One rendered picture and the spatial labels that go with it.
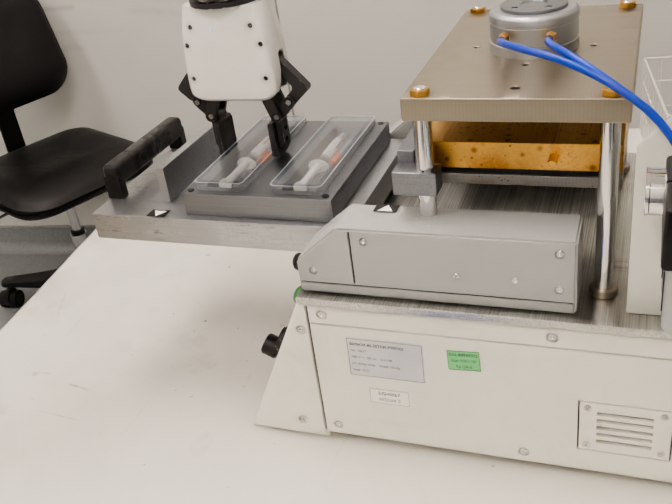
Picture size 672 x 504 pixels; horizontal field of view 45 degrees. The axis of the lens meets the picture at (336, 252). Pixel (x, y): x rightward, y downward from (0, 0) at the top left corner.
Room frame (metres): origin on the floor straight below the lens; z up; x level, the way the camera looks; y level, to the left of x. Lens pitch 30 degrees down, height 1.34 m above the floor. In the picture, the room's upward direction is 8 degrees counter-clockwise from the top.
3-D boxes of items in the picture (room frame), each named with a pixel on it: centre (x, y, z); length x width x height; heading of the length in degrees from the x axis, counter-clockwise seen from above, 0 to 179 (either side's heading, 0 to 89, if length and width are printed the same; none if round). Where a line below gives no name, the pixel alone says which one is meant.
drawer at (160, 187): (0.85, 0.08, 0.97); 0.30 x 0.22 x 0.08; 67
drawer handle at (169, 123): (0.90, 0.20, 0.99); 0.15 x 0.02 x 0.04; 157
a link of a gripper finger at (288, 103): (0.83, 0.03, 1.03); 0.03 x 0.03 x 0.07; 67
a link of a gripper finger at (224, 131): (0.86, 0.11, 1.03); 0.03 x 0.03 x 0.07; 67
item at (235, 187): (0.85, 0.07, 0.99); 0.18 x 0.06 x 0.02; 157
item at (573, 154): (0.72, -0.20, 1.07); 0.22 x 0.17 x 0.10; 157
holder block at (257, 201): (0.83, 0.03, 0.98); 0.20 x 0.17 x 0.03; 157
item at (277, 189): (0.81, -0.01, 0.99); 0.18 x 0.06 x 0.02; 157
